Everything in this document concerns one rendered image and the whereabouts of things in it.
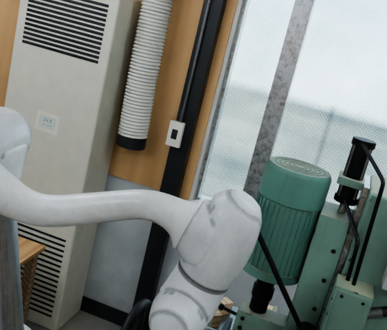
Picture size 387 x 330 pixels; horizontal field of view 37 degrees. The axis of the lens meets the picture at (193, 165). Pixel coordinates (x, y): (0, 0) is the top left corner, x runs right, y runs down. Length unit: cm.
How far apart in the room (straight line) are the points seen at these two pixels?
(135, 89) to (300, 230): 154
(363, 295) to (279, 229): 26
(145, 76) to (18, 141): 159
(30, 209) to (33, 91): 191
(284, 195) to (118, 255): 195
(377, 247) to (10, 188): 86
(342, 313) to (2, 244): 80
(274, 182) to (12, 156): 64
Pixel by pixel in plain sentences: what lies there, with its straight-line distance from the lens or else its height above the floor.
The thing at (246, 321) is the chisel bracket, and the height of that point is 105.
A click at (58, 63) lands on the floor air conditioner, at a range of 290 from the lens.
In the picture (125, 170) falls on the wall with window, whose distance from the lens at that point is 312.
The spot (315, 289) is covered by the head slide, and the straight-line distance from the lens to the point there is 155.
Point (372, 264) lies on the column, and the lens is 147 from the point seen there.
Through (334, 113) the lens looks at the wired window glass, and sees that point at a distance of 289.
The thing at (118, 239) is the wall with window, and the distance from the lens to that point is 326.
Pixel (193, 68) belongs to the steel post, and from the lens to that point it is 283.
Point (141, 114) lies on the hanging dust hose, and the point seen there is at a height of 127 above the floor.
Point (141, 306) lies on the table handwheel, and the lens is 178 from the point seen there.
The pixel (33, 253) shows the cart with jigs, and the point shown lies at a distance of 291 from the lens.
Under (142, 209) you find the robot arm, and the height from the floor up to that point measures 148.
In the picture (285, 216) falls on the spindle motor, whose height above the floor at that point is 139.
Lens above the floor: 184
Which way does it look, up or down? 15 degrees down
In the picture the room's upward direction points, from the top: 14 degrees clockwise
